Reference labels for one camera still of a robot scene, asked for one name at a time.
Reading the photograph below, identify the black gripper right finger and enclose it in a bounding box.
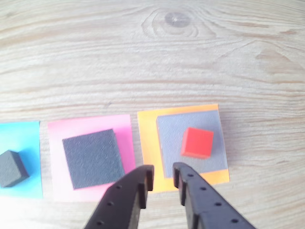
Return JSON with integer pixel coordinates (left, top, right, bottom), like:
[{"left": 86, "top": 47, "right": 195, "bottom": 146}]
[{"left": 173, "top": 162, "right": 257, "bottom": 229}]

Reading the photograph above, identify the blue paper sheet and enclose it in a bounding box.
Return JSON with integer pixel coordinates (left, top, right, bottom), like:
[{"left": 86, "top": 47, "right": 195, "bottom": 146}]
[{"left": 0, "top": 121, "right": 44, "bottom": 200}]

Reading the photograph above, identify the large grey cube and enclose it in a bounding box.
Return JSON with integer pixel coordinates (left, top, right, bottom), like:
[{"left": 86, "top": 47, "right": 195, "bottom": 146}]
[{"left": 156, "top": 109, "right": 227, "bottom": 179}]

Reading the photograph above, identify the pink paper sheet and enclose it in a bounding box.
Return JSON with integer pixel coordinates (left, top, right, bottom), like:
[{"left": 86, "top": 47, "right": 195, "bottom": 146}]
[{"left": 47, "top": 114, "right": 136, "bottom": 203}]

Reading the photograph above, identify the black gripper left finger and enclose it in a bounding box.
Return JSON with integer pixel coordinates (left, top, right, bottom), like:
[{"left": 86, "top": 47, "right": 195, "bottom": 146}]
[{"left": 83, "top": 164, "right": 155, "bottom": 229}]

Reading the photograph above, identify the small red cube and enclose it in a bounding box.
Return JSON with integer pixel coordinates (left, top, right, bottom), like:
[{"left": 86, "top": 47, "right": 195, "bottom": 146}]
[{"left": 180, "top": 127, "right": 214, "bottom": 160}]

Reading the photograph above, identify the medium black cube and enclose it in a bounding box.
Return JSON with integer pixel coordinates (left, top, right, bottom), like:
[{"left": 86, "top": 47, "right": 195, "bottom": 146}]
[{"left": 61, "top": 128, "right": 126, "bottom": 191}]

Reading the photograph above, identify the orange paper sheet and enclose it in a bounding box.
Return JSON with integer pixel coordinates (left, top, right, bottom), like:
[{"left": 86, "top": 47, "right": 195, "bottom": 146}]
[{"left": 137, "top": 104, "right": 231, "bottom": 194}]

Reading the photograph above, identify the small black cube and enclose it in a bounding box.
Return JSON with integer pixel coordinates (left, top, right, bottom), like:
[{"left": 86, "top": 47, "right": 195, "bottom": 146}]
[{"left": 0, "top": 149, "right": 31, "bottom": 188}]

